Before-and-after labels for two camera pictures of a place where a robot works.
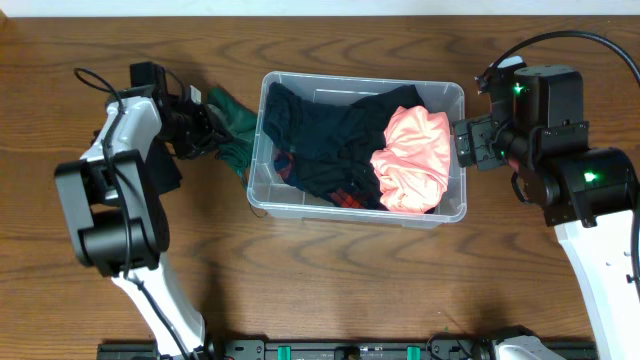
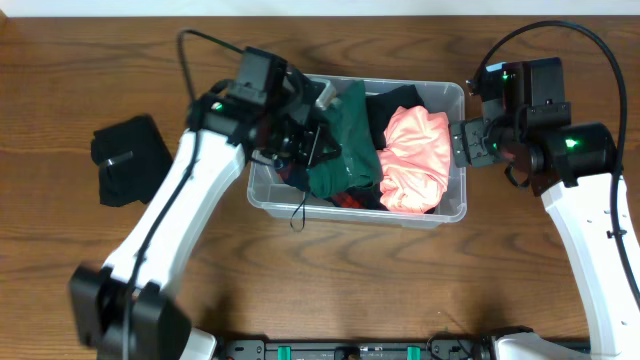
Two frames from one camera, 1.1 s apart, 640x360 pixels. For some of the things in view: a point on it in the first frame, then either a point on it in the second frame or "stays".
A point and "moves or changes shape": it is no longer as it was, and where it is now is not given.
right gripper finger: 483,144 stays
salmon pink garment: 411,171 stays
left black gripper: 209,131 -> 309,153
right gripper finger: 464,146 stays
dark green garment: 241,121 moves or changes shape
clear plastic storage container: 269,193 stays
